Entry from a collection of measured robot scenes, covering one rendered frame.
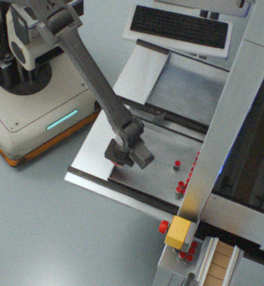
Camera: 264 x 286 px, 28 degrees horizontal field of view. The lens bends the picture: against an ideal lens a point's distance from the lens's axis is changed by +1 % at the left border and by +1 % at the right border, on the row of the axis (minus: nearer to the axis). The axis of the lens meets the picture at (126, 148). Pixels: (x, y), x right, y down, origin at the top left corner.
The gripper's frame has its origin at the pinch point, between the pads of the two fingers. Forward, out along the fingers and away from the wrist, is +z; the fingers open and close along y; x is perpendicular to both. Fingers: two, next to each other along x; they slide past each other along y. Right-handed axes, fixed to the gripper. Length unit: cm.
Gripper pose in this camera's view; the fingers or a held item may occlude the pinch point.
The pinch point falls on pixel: (117, 163)
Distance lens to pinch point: 181.9
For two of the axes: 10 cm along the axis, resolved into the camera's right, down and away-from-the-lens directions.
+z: -1.9, 4.4, 8.8
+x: 3.9, -7.9, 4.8
